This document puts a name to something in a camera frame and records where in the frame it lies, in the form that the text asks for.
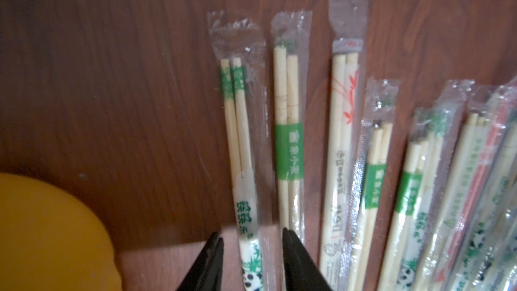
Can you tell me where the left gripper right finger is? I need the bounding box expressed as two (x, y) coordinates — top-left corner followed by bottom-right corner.
(282, 228), (331, 291)

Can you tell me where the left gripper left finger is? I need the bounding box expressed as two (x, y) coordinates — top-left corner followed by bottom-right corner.
(176, 233), (224, 291)

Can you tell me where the chopsticks pair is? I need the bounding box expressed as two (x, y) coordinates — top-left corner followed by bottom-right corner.
(342, 78), (401, 290)
(446, 120), (517, 291)
(395, 79), (475, 290)
(319, 0), (369, 290)
(413, 86), (504, 290)
(377, 108), (432, 290)
(440, 82), (516, 290)

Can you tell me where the yellow plastic storage box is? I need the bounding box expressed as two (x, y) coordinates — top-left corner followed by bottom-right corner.
(1, 173), (123, 290)

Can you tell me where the chopsticks pair twelfth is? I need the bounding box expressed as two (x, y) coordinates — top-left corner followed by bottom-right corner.
(207, 10), (277, 290)

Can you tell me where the chopsticks pair eleventh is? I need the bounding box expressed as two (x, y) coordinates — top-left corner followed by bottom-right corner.
(270, 9), (314, 247)

